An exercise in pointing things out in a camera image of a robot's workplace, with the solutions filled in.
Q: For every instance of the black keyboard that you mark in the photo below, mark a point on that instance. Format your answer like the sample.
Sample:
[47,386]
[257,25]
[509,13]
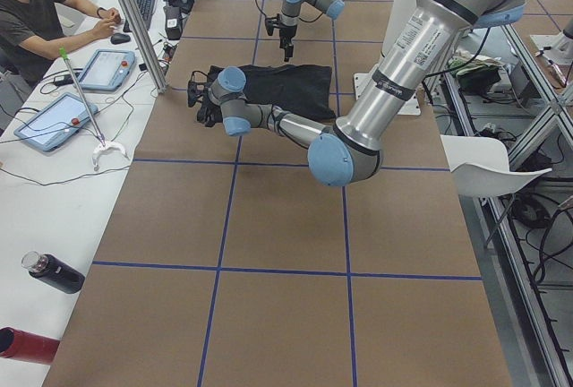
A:
[146,9]

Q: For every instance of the far blue teach pendant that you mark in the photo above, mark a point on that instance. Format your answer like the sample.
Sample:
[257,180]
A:
[107,70]

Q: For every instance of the red cylinder bottle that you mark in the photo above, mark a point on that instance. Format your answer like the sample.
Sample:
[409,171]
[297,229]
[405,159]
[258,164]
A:
[27,347]

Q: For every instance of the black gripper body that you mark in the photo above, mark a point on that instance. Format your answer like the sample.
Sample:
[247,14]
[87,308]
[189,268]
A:
[285,33]
[207,114]

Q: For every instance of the white plastic chair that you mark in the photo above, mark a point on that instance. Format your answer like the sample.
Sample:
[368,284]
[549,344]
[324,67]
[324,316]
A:
[480,167]

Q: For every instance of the white camera mast pedestal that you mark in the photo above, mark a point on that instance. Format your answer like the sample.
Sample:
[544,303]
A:
[401,12]

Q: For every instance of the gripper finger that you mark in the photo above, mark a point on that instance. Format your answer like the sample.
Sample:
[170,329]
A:
[288,51]

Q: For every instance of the aluminium frame post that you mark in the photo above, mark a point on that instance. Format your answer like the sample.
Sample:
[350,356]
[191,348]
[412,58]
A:
[142,38]

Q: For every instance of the black computer mouse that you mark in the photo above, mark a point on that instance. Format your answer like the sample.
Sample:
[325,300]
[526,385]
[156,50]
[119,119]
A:
[119,38]

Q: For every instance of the black water bottle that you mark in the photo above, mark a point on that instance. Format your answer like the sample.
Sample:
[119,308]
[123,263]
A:
[52,271]

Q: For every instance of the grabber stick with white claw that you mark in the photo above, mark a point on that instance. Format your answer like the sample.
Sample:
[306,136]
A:
[103,143]

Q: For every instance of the blue teach pendant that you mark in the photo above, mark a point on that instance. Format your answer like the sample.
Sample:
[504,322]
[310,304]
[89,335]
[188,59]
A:
[107,70]
[53,125]

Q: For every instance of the near blue teach pendant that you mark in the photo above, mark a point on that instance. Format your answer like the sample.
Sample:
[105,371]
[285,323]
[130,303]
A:
[53,125]

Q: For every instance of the seated person in grey shirt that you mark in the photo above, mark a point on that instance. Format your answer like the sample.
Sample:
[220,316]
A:
[32,34]

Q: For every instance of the black graphic t-shirt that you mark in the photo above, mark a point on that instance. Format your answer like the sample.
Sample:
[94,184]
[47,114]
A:
[300,89]

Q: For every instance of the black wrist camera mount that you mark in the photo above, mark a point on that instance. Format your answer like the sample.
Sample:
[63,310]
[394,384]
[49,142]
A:
[197,88]

